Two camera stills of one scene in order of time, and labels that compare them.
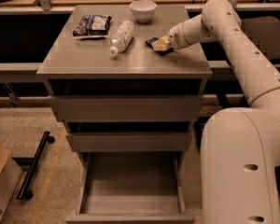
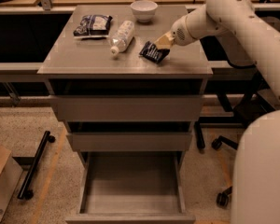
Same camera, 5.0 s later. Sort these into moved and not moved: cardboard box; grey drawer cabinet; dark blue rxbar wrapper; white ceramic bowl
Moved: dark blue rxbar wrapper
Not moved: white ceramic bowl; grey drawer cabinet; cardboard box
